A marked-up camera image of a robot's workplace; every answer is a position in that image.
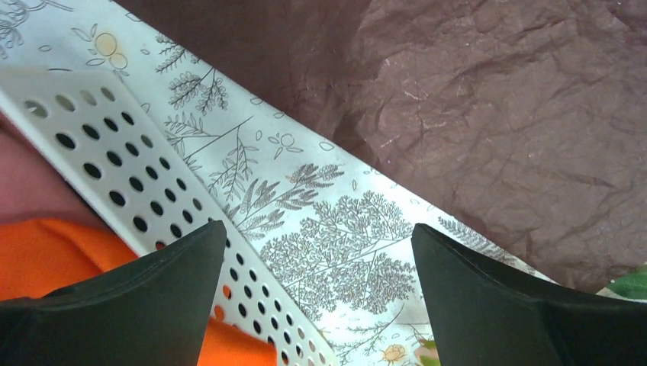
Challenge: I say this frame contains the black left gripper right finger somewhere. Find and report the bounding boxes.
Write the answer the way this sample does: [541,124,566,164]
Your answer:
[411,223,646,365]

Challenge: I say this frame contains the floral patterned table mat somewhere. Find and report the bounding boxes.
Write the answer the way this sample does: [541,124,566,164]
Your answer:
[0,0,647,366]

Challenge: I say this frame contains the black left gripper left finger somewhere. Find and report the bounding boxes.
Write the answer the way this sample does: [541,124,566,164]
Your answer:
[1,221,226,365]

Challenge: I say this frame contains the orange cloth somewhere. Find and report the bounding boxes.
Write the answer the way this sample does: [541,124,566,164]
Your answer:
[1,219,277,365]

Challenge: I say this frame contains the pink fake rose stem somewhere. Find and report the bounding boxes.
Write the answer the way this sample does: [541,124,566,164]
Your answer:
[607,269,646,300]
[414,339,441,366]

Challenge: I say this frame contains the dark red wrapping paper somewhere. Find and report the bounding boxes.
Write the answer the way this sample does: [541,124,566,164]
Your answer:
[123,1,646,292]

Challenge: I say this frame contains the white perforated plastic basket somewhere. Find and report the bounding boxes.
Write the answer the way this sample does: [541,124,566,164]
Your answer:
[1,66,339,365]

